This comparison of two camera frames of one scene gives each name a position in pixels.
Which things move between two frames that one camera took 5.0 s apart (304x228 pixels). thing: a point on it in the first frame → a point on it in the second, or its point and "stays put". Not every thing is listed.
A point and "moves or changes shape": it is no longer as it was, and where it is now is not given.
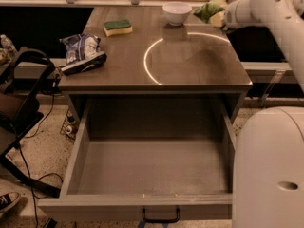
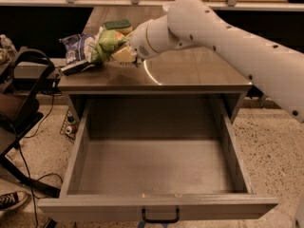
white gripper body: (234, 15) → (139, 43)
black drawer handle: (143, 217) stays put
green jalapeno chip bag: (206, 10) moves or changes shape
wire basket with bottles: (69, 126) stays put
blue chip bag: (82, 50) stays put
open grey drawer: (148, 159) stays put
